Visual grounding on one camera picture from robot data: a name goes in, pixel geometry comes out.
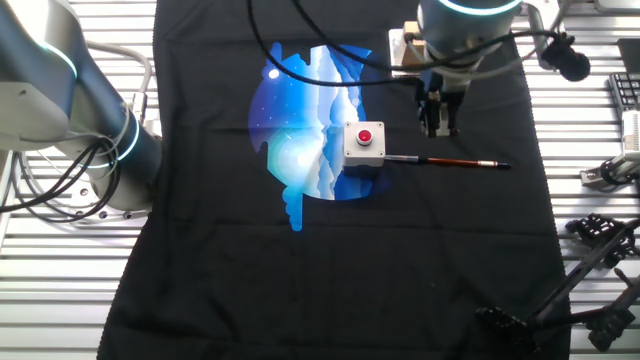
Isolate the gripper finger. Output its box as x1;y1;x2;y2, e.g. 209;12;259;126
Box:
423;99;442;139
446;99;462;138

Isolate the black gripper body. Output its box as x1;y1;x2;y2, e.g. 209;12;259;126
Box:
417;74;469;114

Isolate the brown brush with clear cap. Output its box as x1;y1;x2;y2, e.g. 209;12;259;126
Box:
384;154;512;170

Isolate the wooden block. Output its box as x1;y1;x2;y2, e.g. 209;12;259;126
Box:
402;20;429;67

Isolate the grey box with red button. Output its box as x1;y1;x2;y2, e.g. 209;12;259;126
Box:
342;120;387;169

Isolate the black keyboard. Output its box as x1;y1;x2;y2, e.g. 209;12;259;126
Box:
608;72;640;114

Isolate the black flat panel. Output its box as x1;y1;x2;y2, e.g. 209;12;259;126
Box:
617;37;640;75

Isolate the black cloth with blue print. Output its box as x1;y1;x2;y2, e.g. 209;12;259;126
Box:
97;0;572;360

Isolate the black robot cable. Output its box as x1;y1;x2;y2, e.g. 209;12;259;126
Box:
290;0;592;83
246;0;422;88

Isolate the metal camera bracket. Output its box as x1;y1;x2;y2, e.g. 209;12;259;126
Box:
579;152;640;190

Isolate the grey base cable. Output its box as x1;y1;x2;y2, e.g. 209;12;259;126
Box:
84;41;154;126

